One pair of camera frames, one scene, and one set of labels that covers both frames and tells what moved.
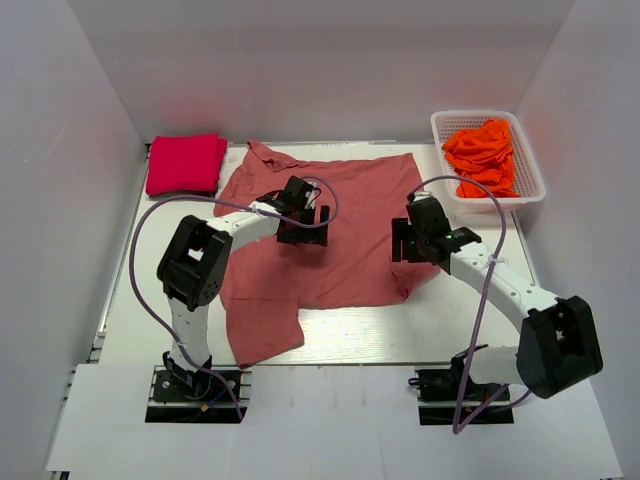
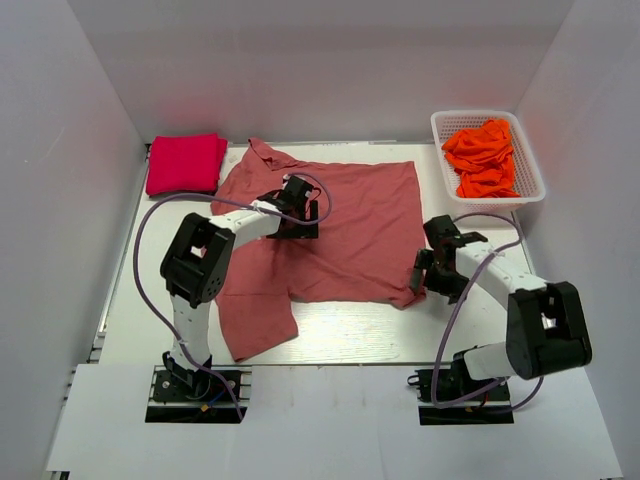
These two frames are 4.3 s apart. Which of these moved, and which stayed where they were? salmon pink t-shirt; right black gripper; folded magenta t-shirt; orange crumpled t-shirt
Moved: right black gripper
Stayed: orange crumpled t-shirt; folded magenta t-shirt; salmon pink t-shirt
